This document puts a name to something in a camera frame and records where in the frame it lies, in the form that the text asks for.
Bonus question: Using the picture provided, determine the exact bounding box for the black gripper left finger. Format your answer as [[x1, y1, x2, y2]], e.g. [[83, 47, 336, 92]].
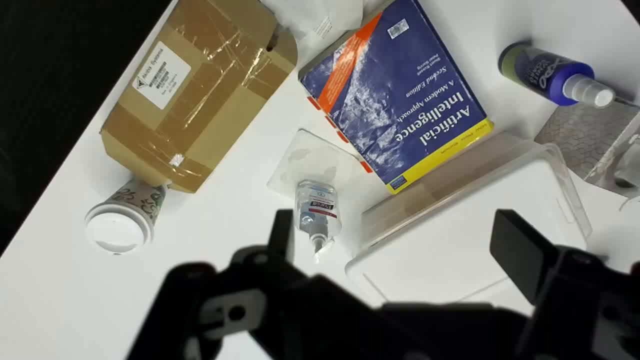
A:
[[228, 208, 317, 296]]

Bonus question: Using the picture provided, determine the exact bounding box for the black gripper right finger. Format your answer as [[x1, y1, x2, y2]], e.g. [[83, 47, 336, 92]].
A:
[[489, 208, 606, 336]]

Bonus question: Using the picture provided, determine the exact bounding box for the small white bottle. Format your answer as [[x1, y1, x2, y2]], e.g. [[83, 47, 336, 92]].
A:
[[294, 176, 344, 255]]

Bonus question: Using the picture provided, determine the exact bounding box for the blue spray bottle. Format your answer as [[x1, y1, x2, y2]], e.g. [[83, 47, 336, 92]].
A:
[[498, 39, 616, 108]]

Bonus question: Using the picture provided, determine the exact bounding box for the paper cup with white lid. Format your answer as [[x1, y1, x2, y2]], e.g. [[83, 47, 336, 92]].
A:
[[84, 177, 168, 258]]

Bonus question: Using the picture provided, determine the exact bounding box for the brown cardboard box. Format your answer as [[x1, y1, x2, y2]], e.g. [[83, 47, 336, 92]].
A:
[[98, 0, 301, 196]]

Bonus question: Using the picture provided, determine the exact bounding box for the blue artificial intelligence book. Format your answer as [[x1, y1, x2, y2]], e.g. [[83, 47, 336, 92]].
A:
[[296, 0, 497, 196]]

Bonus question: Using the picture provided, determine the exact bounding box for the crumpled white tissue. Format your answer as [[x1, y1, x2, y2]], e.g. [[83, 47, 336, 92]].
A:
[[263, 0, 368, 47]]

